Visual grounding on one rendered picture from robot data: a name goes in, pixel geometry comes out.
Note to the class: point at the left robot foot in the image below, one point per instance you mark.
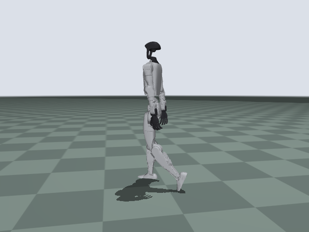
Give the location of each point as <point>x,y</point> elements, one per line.
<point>181,180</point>

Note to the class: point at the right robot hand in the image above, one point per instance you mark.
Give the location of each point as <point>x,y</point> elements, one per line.
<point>164,117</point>

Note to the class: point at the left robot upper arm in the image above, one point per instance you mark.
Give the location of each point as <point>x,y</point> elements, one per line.
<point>148,69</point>

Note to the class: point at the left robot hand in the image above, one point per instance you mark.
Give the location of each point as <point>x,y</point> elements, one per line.
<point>154,122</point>

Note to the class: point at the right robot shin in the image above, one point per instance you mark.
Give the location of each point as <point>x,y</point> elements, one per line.
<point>150,161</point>

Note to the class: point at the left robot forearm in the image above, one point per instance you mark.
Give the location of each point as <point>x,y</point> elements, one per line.
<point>151,99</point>

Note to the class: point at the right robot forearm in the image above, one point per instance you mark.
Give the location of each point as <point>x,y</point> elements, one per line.
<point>162,100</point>

